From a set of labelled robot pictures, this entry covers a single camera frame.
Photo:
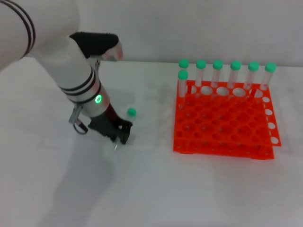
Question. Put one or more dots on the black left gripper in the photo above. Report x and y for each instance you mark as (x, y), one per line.
(104, 124)

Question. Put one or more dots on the green-capped clear test tube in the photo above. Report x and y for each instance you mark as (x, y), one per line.
(200, 64)
(217, 65)
(270, 67)
(235, 65)
(183, 78)
(253, 66)
(131, 111)
(183, 63)

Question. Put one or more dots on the orange test tube rack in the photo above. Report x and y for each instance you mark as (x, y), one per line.
(220, 127)

